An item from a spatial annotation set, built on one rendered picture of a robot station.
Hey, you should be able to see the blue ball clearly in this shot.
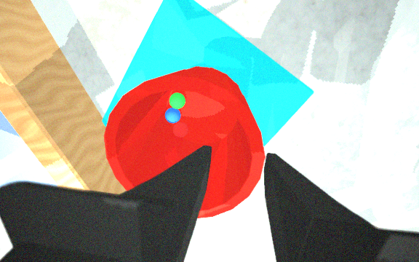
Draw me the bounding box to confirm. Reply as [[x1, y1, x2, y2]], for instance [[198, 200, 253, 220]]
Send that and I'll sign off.
[[165, 108, 181, 123]]

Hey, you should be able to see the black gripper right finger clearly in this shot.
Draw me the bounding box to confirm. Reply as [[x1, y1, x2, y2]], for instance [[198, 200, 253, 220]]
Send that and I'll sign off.
[[263, 153, 419, 262]]

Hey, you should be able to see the green ball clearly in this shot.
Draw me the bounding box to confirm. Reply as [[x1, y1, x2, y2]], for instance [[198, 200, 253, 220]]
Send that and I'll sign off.
[[169, 92, 185, 109]]

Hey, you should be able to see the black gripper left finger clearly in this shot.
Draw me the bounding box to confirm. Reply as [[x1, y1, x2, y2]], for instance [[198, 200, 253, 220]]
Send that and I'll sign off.
[[0, 146, 212, 262]]

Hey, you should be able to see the wooden plank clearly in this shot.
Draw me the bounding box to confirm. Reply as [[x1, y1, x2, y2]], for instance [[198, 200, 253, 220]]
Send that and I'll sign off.
[[0, 0, 126, 194]]

